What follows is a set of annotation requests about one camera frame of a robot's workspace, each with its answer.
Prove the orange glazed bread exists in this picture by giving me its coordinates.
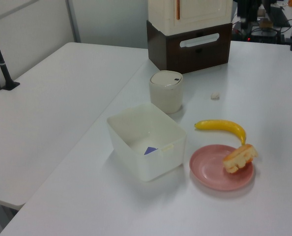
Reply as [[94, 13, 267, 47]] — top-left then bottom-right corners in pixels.
[[222, 144, 259, 175]]

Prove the white plastic storage bin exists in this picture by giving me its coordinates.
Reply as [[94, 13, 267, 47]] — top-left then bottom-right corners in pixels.
[[106, 102, 187, 182]]

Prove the black camera stand pole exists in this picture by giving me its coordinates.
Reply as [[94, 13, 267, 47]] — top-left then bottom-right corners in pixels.
[[0, 18, 21, 91]]

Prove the grey partition frame post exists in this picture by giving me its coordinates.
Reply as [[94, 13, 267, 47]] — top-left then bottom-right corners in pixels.
[[65, 0, 82, 43]]

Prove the black monitor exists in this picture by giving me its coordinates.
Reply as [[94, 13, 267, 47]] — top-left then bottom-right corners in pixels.
[[265, 4, 292, 28]]

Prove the small brown cardboard box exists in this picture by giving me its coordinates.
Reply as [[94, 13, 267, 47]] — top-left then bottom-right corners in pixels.
[[259, 18, 274, 28]]

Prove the pink plate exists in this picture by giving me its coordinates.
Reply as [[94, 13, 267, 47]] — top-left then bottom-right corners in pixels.
[[189, 144, 255, 192]]

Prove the beige lidded trash can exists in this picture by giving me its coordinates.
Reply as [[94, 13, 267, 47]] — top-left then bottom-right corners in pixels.
[[149, 70, 183, 114]]

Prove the cream plastic storage box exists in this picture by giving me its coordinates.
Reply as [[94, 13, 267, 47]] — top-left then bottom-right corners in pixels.
[[147, 0, 234, 35]]

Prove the purple card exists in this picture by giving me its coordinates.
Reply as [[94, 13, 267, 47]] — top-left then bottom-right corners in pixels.
[[144, 146, 160, 156]]

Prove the yellow banana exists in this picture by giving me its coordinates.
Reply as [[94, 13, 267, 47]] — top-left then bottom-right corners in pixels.
[[194, 119, 247, 146]]

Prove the dark brown drawer box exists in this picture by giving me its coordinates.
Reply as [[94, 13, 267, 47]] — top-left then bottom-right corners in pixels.
[[146, 20, 233, 74]]

